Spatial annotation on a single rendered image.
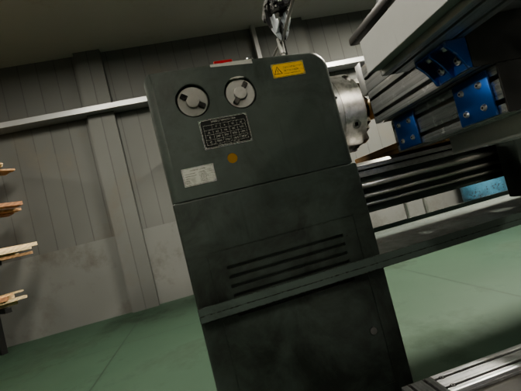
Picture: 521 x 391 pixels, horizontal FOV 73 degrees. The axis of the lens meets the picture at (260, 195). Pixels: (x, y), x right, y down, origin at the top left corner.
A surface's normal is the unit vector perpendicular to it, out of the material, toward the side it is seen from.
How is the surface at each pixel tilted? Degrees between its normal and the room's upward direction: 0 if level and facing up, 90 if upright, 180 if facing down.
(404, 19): 90
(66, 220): 90
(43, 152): 90
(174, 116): 90
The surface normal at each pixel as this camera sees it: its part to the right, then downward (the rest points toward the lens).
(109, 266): 0.15, -0.07
